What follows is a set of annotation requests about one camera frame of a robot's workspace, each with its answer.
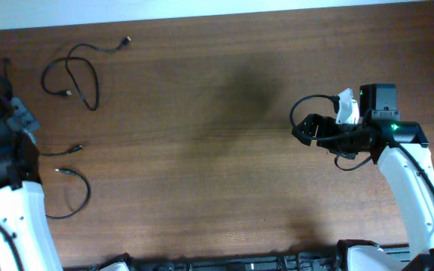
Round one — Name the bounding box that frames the black cable gold plug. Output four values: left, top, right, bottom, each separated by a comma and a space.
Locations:
40, 35, 132, 112

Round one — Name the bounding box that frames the black thin jack cable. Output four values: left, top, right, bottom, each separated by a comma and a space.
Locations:
0, 56, 11, 78

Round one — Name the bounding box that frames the black usb cable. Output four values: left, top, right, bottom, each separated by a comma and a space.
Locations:
38, 144, 92, 221

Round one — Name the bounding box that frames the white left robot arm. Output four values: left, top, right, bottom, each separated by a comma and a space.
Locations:
0, 75, 63, 270

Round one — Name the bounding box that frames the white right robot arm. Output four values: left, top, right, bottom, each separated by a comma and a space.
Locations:
289, 84, 434, 270

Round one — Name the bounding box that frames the black right arm wire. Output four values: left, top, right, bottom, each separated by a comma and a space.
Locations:
289, 93, 434, 260

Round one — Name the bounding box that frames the black arm wire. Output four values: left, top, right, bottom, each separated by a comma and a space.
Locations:
0, 212, 26, 271
289, 93, 434, 260

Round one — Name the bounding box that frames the black left arm wire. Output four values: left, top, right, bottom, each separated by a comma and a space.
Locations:
0, 212, 26, 271

